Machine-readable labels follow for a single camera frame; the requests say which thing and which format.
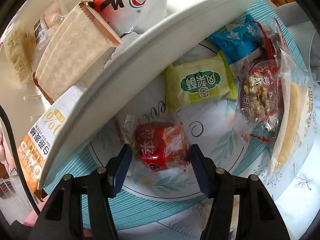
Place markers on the red white date snack packet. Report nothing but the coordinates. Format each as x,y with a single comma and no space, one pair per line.
125,16

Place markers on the bread slice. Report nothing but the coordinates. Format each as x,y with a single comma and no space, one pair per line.
297,91

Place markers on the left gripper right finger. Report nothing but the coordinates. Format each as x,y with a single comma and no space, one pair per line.
258,217

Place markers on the dark date clear red packet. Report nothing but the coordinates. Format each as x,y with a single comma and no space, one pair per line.
271,39

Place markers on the orange oats bar packet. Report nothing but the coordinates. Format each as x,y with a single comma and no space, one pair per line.
35,148

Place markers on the small red candy packet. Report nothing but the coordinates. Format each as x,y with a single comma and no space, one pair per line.
160,143

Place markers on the walnut date red packet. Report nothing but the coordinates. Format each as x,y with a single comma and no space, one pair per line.
260,102

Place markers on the popcorn cluster clear bag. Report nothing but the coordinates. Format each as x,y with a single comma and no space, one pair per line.
19,50

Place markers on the blue snowflake snack packet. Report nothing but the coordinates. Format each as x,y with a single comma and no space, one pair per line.
238,43

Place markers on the brown paper toast packet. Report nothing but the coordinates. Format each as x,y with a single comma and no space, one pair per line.
80,40

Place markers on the white plastic storage bin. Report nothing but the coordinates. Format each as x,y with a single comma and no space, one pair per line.
189,22

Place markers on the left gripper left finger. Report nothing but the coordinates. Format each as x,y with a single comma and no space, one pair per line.
61,217

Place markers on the green pastry packet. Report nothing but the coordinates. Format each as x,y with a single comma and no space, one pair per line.
198,81

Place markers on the teal patterned tablecloth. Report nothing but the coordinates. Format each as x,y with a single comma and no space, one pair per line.
295,191

